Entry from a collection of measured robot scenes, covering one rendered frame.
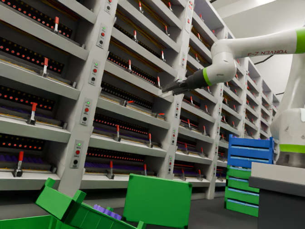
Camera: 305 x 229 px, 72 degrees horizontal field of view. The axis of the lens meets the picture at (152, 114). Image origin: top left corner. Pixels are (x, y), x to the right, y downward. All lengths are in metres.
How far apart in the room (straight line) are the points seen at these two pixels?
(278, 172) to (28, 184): 0.94
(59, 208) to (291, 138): 0.87
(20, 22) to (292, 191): 1.15
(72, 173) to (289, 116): 0.95
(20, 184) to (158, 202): 0.57
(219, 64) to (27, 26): 0.80
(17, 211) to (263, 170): 0.95
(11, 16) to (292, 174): 1.16
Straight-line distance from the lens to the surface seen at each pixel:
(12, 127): 0.90
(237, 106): 2.82
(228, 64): 1.02
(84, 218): 0.62
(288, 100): 1.24
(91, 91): 1.03
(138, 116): 1.23
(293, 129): 1.02
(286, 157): 1.03
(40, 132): 0.93
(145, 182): 1.02
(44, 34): 1.00
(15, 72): 0.92
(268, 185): 0.91
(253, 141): 1.75
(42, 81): 0.94
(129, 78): 1.20
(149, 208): 1.05
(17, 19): 0.98
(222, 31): 2.47
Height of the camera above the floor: 0.30
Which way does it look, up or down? 11 degrees up
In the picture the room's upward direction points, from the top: 9 degrees clockwise
